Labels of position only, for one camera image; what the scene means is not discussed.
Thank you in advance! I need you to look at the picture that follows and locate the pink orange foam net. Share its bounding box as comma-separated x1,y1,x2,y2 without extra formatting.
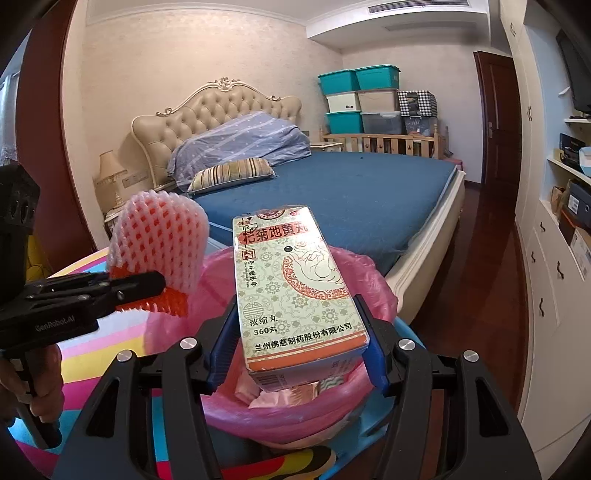
107,190,209,317

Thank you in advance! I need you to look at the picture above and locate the herbal medicine box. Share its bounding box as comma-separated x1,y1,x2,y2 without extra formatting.
232,206,369,391

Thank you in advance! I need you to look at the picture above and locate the blue trash bin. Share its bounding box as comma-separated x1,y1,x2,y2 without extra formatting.
317,317,426,468

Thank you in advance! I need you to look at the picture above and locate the pink trash bag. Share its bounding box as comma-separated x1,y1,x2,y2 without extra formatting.
145,244,400,446

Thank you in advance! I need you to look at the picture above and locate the person's left hand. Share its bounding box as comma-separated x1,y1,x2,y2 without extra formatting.
0,345,64,426

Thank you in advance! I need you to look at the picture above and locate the white bedside table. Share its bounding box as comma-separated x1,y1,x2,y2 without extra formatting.
104,205,123,239

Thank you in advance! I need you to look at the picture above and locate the bedside table lamp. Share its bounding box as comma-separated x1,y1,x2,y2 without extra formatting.
94,150,127,214

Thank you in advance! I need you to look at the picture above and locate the blue mattress bed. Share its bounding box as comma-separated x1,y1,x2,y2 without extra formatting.
190,152,465,323

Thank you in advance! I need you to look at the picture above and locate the tufted beige headboard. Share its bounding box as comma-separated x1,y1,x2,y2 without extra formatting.
130,77,301,187

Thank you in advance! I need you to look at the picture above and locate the striped pillow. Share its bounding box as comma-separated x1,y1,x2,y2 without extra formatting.
187,157,274,193

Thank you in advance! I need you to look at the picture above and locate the dark wood wardrobe panel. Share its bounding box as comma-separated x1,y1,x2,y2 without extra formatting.
16,1,96,271

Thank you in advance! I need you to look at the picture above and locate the grey purple duvet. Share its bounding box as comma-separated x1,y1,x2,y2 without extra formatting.
167,111,311,189

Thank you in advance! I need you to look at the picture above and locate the grey clear storage bin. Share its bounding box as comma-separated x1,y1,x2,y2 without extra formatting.
361,111,403,135

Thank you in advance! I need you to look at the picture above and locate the teal storage bin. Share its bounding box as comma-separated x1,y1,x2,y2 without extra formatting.
318,69,360,96
325,110,363,135
355,64,401,90

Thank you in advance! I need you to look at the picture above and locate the dark wood door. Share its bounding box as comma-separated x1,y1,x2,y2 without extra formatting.
474,51,522,198

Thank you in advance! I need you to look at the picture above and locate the white storage box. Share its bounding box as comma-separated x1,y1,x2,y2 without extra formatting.
325,91,361,113

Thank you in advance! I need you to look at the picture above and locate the beige storage box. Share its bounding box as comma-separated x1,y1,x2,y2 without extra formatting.
356,89,400,113

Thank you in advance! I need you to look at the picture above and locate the black white checked bag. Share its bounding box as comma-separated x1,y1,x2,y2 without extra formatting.
398,90,438,118

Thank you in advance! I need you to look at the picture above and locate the wooden crib rail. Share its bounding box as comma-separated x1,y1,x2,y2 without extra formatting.
320,127,448,159

